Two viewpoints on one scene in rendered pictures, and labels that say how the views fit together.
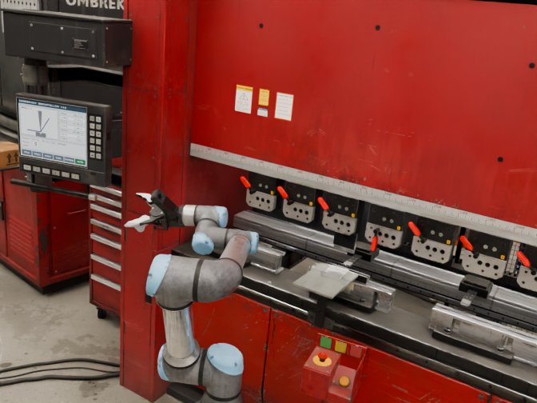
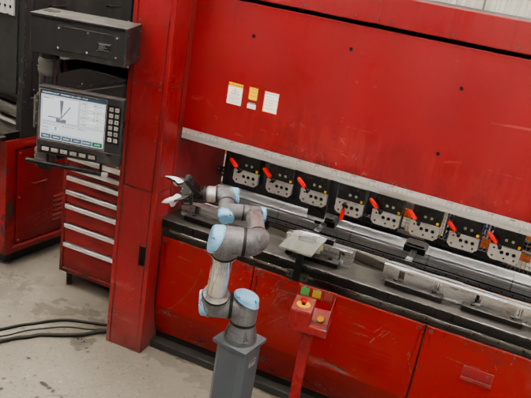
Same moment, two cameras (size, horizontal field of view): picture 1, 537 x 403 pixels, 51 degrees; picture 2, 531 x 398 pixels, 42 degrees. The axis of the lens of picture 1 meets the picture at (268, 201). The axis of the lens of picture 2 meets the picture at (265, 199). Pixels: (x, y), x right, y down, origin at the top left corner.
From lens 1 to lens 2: 1.32 m
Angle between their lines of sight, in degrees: 10
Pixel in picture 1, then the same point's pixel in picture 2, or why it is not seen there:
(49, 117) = (70, 107)
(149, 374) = (137, 328)
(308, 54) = (294, 63)
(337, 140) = (314, 132)
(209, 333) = (196, 290)
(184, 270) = (237, 235)
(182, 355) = (220, 295)
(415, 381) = (371, 318)
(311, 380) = (296, 318)
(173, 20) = (178, 27)
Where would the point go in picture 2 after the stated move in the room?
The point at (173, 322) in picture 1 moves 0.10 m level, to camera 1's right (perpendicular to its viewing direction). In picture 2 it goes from (220, 272) to (244, 273)
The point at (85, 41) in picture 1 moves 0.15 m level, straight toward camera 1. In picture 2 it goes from (108, 46) to (116, 52)
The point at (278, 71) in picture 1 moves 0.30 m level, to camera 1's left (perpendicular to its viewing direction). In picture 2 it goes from (267, 74) to (209, 66)
